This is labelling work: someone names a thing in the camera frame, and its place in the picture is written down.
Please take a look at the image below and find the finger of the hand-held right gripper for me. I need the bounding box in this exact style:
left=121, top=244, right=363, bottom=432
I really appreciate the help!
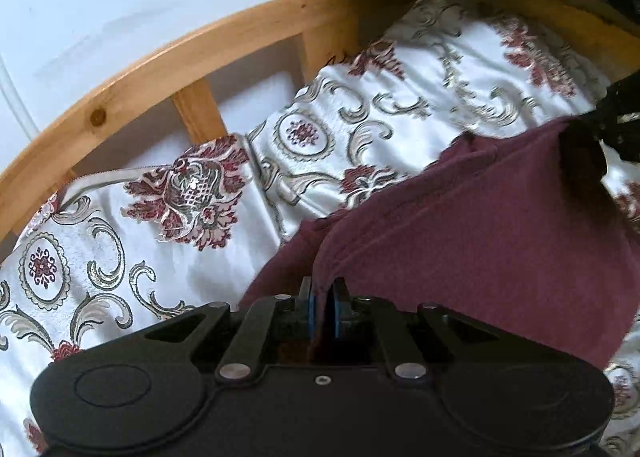
left=595, top=73, right=640, bottom=164
left=561, top=120, right=610, bottom=218

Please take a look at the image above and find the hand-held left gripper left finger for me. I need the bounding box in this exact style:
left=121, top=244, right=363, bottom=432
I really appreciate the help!
left=142, top=277, right=327, bottom=385

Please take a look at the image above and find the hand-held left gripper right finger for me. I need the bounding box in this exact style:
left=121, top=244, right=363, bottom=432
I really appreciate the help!
left=330, top=277, right=502, bottom=384

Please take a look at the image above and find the maroon sweater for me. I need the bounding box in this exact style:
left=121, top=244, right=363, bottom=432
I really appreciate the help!
left=240, top=114, right=640, bottom=374

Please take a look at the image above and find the floral satin blanket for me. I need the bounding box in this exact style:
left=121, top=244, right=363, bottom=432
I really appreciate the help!
left=0, top=0, right=640, bottom=457

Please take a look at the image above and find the wooden bed frame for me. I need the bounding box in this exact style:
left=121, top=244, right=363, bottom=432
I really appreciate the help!
left=0, top=0, right=640, bottom=260

